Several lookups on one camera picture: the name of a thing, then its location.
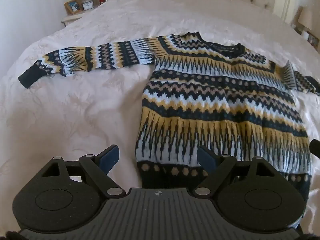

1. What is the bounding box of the cream table lamp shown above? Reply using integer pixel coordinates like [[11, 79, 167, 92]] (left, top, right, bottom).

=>
[[297, 6, 315, 30]]

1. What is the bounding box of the white bedspread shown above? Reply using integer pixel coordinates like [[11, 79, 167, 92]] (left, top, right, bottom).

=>
[[0, 0, 320, 220]]

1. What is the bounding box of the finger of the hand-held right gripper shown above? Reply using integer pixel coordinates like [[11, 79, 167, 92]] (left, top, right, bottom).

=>
[[309, 138, 320, 159]]

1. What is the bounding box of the dark photo frame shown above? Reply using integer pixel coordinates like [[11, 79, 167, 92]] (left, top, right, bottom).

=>
[[307, 31, 320, 47]]

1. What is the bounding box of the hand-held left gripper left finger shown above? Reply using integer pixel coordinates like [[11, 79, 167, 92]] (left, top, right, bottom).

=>
[[40, 144, 126, 198]]

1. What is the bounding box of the white nightstand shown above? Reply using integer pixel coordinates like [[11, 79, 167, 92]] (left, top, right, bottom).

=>
[[61, 10, 87, 27]]

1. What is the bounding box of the patterned knit sweater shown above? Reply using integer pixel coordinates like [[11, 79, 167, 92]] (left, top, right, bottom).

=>
[[18, 31, 317, 205]]

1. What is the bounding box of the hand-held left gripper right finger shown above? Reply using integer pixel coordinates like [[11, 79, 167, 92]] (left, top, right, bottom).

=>
[[191, 145, 275, 198]]

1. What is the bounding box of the wooden photo frame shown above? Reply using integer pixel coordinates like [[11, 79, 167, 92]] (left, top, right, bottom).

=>
[[64, 0, 82, 15]]

